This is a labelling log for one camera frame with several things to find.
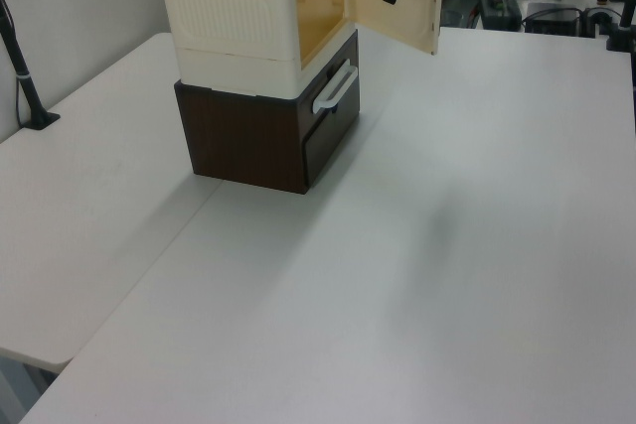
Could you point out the black camera pole with base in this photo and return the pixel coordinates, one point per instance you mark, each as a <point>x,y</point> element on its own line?
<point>22,76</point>

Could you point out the cream cabinet door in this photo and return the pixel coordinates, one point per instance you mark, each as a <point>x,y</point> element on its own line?
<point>397,22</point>

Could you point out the black box device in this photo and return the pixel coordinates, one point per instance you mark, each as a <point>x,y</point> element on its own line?
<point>549,19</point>

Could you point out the cream plastic cabinet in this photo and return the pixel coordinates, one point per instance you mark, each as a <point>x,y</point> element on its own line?
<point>223,12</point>

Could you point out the dark brown wooden drawer unit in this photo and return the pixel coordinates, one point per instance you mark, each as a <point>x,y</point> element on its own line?
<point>238,141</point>

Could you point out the black device with green part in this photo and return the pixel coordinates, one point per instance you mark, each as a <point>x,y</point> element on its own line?
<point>499,9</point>

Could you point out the black clamp camera stand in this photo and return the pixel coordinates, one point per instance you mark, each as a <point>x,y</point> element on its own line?
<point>618,32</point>

